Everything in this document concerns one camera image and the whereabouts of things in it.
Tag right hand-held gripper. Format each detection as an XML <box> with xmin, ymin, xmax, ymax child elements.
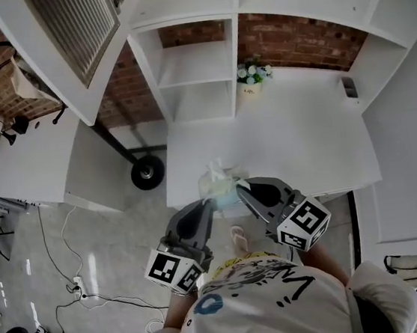
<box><xmin>234</xmin><ymin>168</ymin><xmax>336</xmax><ymax>260</ymax></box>

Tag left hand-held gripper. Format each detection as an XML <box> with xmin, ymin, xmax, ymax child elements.
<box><xmin>136</xmin><ymin>197</ymin><xmax>228</xmax><ymax>302</ymax></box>

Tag pack of tissues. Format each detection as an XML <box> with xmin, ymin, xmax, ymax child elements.
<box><xmin>195</xmin><ymin>155</ymin><xmax>254</xmax><ymax>213</ymax></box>

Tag person's right forearm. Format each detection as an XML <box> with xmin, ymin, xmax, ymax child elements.
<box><xmin>299</xmin><ymin>237</ymin><xmax>352</xmax><ymax>290</ymax></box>

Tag person's left forearm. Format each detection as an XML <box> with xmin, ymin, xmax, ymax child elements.
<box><xmin>159</xmin><ymin>291</ymin><xmax>202</xmax><ymax>330</ymax></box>

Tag white desk with shelves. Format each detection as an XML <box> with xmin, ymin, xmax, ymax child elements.
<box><xmin>122</xmin><ymin>0</ymin><xmax>417</xmax><ymax>229</ymax></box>

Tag white slipper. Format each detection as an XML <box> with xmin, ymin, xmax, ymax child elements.
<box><xmin>229</xmin><ymin>224</ymin><xmax>250</xmax><ymax>257</ymax></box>

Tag yellow shorts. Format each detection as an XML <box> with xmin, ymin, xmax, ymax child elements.
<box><xmin>210</xmin><ymin>249</ymin><xmax>282</xmax><ymax>279</ymax></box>

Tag black coat rack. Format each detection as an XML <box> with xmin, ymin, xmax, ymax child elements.
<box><xmin>0</xmin><ymin>0</ymin><xmax>170</xmax><ymax>210</ymax></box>

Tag person in printed white shirt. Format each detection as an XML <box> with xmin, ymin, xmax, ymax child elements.
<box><xmin>115</xmin><ymin>238</ymin><xmax>417</xmax><ymax>333</ymax></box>

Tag potted blue white flowers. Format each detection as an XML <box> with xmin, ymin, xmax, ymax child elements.
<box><xmin>233</xmin><ymin>54</ymin><xmax>276</xmax><ymax>99</ymax></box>

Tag white tall cabinet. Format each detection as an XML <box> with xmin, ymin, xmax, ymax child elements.
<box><xmin>350</xmin><ymin>26</ymin><xmax>417</xmax><ymax>261</ymax></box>

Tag beige backpack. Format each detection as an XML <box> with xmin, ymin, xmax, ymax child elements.
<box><xmin>383</xmin><ymin>251</ymin><xmax>417</xmax><ymax>292</ymax></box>

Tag white side cabinet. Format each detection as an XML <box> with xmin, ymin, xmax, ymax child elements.
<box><xmin>0</xmin><ymin>101</ymin><xmax>128</xmax><ymax>228</ymax></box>

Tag small black box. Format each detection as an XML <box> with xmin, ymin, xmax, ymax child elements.
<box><xmin>10</xmin><ymin>115</ymin><xmax>31</xmax><ymax>136</ymax></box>

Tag beige hanging bag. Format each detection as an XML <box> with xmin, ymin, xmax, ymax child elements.
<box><xmin>8</xmin><ymin>52</ymin><xmax>63</xmax><ymax>111</ymax></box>

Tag white louvred cabinet door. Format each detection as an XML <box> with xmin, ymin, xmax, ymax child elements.
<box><xmin>0</xmin><ymin>0</ymin><xmax>143</xmax><ymax>138</ymax></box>

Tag silver bracelet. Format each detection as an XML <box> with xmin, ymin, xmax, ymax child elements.
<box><xmin>170</xmin><ymin>287</ymin><xmax>199</xmax><ymax>301</ymax></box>

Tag black floor cable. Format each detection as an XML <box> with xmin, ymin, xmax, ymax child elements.
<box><xmin>52</xmin><ymin>282</ymin><xmax>173</xmax><ymax>333</ymax></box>

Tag coiled white cable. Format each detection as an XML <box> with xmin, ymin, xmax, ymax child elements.
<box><xmin>143</xmin><ymin>316</ymin><xmax>165</xmax><ymax>333</ymax></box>

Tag white floor cable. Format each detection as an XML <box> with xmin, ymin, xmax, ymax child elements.
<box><xmin>58</xmin><ymin>204</ymin><xmax>87</xmax><ymax>281</ymax></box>

